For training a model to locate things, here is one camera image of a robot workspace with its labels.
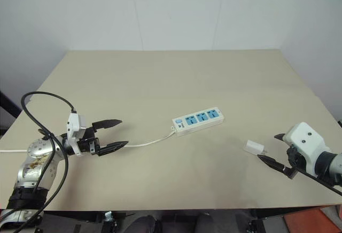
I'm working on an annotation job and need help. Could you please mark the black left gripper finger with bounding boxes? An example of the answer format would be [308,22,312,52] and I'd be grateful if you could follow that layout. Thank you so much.
[91,119,123,133]
[97,141,130,157]

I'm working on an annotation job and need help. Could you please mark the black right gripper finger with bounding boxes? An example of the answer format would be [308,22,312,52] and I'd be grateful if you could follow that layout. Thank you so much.
[274,133,289,145]
[257,154,298,180]

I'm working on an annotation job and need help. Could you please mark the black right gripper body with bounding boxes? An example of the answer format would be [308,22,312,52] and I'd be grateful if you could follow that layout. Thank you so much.
[286,144,308,169]

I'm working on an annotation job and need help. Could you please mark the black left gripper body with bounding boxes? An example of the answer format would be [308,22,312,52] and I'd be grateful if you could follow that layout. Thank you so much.
[76,127,102,156]

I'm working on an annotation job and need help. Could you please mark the white charger plug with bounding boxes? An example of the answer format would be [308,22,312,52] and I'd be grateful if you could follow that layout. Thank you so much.
[243,139,268,157]

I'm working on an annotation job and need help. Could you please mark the white power strip blue sockets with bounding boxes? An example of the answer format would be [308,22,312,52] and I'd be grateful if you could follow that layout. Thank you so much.
[171,106,225,138]

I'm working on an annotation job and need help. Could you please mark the red floor object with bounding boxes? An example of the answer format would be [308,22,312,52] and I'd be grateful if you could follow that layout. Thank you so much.
[282,207,342,233]

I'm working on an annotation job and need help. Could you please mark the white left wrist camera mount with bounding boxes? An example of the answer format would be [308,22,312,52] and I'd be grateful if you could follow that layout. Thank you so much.
[65,112,88,157]

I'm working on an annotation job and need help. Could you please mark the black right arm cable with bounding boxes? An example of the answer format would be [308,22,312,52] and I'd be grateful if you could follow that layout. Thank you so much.
[296,170,342,195]

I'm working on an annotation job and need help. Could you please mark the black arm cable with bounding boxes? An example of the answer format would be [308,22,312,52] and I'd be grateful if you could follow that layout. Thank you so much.
[296,170,342,195]
[0,91,78,233]

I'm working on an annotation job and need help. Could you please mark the white power cord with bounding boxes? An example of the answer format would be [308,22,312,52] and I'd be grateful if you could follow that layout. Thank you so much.
[0,126,177,154]

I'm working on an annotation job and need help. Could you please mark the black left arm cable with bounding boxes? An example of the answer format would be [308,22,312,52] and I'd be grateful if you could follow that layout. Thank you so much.
[0,91,78,233]

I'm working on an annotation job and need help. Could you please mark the black table frame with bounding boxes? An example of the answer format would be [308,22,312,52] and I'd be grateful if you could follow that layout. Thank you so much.
[44,208,268,224]

